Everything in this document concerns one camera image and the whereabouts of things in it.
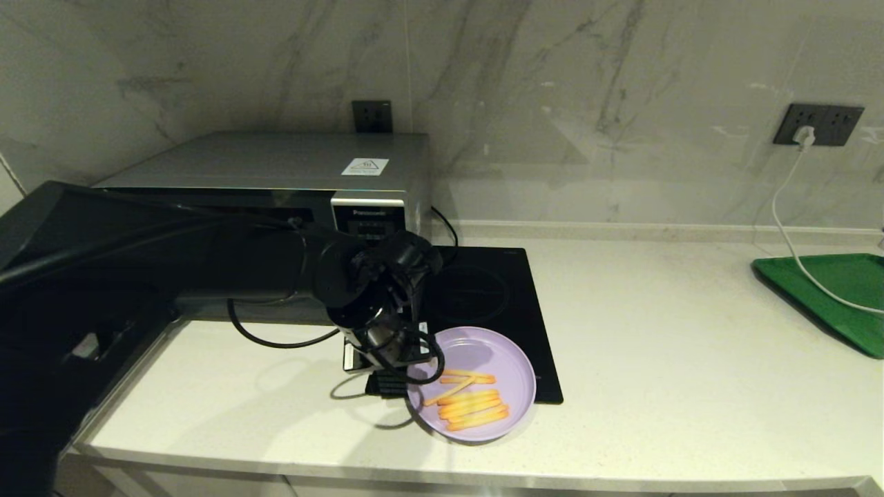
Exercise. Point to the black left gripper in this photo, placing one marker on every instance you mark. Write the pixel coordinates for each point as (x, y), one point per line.
(383, 342)

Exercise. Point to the purple plastic plate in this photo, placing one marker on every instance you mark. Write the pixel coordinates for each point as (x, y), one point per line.
(497, 352)

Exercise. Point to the dark glass microwave door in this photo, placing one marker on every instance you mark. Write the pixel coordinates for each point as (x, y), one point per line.
(41, 414)

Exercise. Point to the silver microwave oven body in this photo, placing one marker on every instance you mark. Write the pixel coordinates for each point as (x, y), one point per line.
(276, 159)

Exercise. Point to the black induction cooktop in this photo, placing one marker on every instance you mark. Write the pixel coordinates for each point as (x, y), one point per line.
(490, 290)

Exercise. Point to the beige cabinet front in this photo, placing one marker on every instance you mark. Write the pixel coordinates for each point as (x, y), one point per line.
(207, 486)

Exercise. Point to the green plastic tray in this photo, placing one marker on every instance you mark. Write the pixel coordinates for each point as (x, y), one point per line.
(842, 290)

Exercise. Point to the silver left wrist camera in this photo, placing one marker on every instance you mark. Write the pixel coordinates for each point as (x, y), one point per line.
(350, 357)

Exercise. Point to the small dark wall socket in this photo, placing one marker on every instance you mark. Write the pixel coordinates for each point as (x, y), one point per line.
(371, 116)

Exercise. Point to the wide dark wall socket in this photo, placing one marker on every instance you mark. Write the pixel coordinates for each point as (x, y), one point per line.
(839, 124)

